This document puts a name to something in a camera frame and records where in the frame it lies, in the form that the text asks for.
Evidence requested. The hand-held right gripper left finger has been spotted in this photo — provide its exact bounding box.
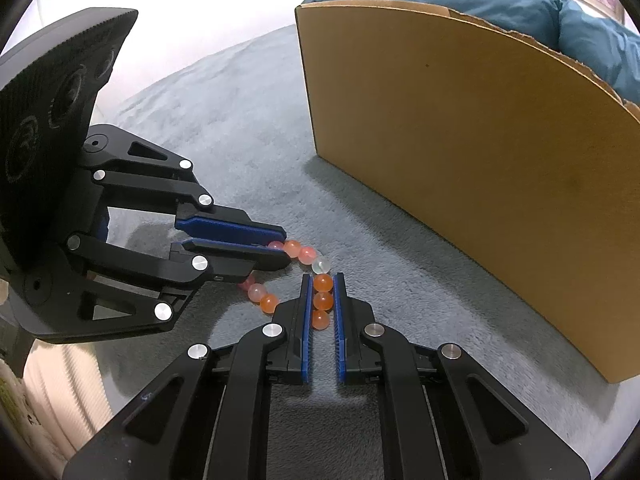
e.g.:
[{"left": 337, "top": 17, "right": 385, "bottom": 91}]
[{"left": 62, "top": 274, "right": 315, "bottom": 480}]

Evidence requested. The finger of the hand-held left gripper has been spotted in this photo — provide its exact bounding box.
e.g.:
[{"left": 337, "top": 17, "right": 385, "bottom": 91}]
[
  {"left": 15, "top": 234, "right": 292, "bottom": 345},
  {"left": 80, "top": 124, "right": 287, "bottom": 245}
]

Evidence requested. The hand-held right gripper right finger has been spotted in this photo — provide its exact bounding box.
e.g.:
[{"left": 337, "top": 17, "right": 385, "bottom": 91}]
[{"left": 334, "top": 272, "right": 587, "bottom": 480}]

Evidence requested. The pink and orange bead bracelet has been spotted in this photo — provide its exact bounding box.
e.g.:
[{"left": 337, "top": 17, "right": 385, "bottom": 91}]
[{"left": 239, "top": 240, "right": 335, "bottom": 332}]

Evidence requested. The brown cardboard box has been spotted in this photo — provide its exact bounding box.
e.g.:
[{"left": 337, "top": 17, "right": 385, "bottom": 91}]
[{"left": 295, "top": 0, "right": 640, "bottom": 385}]

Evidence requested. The white ribbed clothing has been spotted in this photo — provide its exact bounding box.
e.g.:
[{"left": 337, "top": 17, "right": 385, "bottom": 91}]
[{"left": 22, "top": 345, "right": 113, "bottom": 466}]

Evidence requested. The blue duvet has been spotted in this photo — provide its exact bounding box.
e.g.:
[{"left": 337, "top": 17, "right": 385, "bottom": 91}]
[{"left": 302, "top": 0, "right": 640, "bottom": 106}]

